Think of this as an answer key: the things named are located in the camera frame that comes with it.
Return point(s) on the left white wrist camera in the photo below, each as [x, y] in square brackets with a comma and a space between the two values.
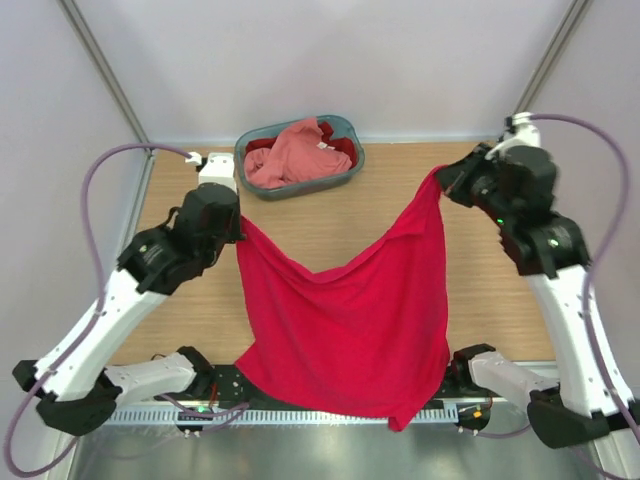
[214, 168]

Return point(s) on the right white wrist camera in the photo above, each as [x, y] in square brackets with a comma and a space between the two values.
[519, 131]

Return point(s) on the left aluminium frame post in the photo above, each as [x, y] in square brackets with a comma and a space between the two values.
[87, 39]

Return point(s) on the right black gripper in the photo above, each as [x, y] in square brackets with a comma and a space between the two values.
[455, 179]

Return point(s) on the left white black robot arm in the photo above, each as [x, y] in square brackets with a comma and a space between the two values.
[76, 388]

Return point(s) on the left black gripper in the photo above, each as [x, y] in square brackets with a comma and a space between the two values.
[235, 232]

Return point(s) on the aluminium frame post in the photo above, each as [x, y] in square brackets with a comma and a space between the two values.
[561, 38]
[87, 39]

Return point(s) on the teal plastic laundry basin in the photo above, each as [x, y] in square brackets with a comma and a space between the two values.
[297, 189]

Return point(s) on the magenta red t shirt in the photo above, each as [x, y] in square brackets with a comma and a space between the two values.
[366, 339]

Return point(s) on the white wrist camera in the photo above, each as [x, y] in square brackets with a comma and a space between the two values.
[214, 168]
[519, 131]

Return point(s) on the salmon pink t shirt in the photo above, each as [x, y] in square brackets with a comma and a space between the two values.
[295, 158]

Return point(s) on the perforated metal cable tray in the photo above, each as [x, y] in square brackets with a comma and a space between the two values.
[164, 414]

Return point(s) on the right aluminium frame post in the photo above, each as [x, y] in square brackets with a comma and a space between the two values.
[561, 38]

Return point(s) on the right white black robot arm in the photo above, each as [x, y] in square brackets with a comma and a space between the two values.
[515, 188]

